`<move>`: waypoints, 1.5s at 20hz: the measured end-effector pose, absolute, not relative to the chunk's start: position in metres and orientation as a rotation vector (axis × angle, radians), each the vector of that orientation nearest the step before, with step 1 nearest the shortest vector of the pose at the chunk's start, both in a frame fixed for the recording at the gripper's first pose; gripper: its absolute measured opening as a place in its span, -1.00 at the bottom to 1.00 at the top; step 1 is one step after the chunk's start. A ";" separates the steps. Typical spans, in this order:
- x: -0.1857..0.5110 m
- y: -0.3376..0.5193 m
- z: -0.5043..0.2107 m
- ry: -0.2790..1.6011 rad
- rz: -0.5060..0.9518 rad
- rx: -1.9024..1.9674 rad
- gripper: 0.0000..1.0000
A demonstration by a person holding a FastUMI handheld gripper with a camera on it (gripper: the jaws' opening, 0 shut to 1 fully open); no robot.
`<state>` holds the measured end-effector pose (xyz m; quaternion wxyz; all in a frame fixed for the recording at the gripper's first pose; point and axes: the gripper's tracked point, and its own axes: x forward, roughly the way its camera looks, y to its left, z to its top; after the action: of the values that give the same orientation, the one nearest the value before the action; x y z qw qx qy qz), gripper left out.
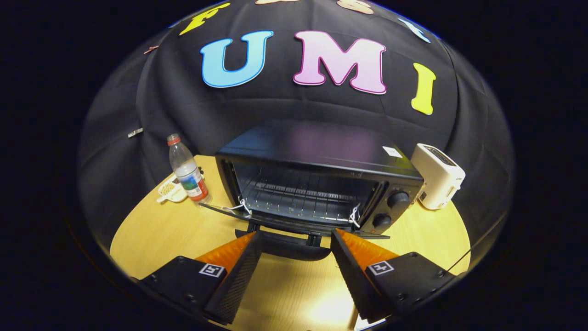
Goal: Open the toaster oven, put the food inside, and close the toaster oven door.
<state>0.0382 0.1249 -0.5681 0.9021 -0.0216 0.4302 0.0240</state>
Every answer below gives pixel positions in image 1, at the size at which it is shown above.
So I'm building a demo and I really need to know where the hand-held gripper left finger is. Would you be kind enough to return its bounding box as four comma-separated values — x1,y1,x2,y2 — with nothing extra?
137,231,264,326

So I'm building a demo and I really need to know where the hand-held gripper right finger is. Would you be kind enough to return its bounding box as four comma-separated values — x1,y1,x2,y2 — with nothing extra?
331,228,460,324

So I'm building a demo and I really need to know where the white square plate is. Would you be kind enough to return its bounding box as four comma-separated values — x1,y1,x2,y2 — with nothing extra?
156,177,189,204

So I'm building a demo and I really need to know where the black toaster oven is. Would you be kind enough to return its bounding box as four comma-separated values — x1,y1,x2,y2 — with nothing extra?
200,120,425,262

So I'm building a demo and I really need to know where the white pop-up toaster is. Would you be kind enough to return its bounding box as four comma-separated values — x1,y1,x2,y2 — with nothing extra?
410,143,466,211

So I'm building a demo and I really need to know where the clear plastic water bottle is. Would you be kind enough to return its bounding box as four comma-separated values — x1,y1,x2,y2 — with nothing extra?
166,133,212,204

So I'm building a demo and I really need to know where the thin black cable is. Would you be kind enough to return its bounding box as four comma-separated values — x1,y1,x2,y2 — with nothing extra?
447,214,508,273

